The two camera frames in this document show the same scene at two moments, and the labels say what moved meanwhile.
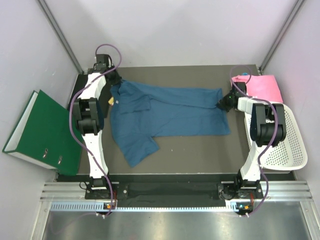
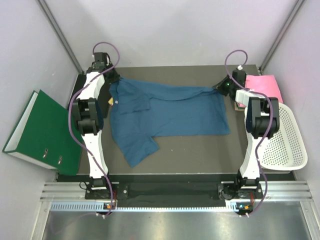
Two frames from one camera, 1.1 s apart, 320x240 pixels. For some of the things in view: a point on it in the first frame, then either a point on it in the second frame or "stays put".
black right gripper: [221, 103] to [220, 86]
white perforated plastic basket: [290, 154] stays put
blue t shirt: [140, 113] stays put
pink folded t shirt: [261, 86] stays put
